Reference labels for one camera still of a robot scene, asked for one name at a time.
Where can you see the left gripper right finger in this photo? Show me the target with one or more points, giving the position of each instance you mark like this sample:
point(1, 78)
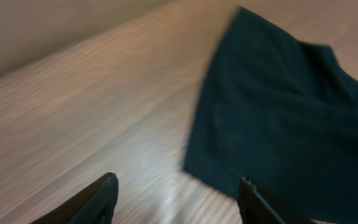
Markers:
point(255, 209)

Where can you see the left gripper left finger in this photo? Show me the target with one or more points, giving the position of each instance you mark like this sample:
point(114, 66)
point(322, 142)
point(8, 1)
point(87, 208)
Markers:
point(95, 204)

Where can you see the black t-shirt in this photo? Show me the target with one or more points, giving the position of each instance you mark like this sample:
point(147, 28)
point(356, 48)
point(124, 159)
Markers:
point(283, 113)

